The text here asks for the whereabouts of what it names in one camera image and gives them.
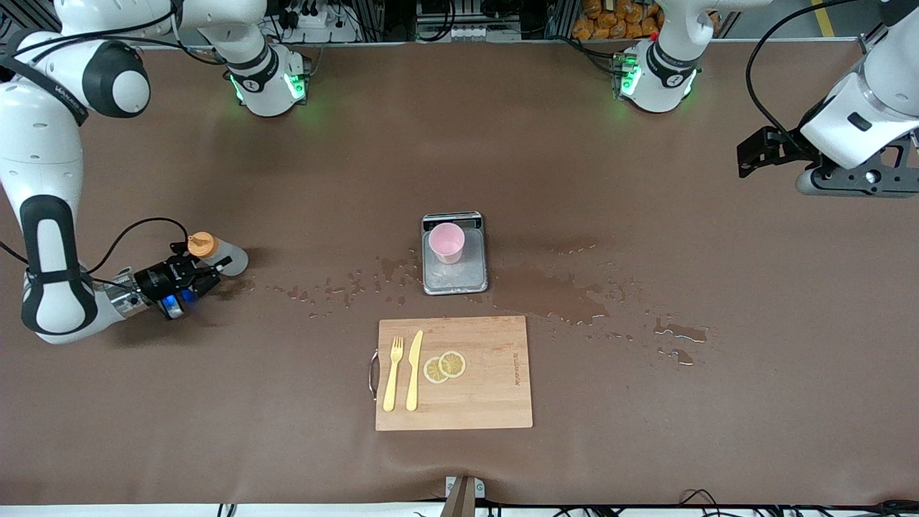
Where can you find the small liquid puddle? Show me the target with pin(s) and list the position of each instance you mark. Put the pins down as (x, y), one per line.
(678, 356)

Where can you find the silver digital kitchen scale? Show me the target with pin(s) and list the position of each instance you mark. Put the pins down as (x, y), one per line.
(456, 280)

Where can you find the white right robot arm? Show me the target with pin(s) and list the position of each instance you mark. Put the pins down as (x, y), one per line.
(36, 143)

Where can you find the pink plastic cup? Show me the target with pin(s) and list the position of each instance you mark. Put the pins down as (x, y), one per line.
(446, 243)

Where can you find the white power strip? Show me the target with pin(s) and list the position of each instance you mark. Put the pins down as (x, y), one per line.
(323, 25)

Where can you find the pile of orange objects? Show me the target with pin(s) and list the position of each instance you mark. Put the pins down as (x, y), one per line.
(617, 21)

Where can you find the lemon slice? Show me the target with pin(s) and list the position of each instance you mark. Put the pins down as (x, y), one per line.
(454, 363)
(431, 372)

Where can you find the medium liquid puddle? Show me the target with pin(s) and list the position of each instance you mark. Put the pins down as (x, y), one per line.
(682, 332)

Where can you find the brown table mat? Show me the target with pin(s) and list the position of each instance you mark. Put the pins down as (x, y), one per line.
(143, 431)

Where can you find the wooden metal table clamp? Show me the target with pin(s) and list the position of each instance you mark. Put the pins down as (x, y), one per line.
(463, 495)

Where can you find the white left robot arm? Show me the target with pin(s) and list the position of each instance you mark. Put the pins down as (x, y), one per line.
(883, 86)

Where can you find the large liquid puddle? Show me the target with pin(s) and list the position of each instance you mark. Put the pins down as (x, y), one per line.
(560, 298)

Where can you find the translucent sauce bottle orange cap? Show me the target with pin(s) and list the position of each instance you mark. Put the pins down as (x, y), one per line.
(222, 255)

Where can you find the scattered liquid droplets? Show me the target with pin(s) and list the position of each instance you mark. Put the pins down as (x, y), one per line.
(233, 287)
(388, 269)

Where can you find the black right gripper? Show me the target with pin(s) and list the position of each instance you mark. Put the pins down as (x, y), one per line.
(159, 278)

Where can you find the yellow plastic fork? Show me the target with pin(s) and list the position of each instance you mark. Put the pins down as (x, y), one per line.
(391, 380)

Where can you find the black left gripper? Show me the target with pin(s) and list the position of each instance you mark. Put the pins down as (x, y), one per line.
(788, 146)

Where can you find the yellow plastic knife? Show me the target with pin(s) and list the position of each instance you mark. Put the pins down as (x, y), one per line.
(413, 373)

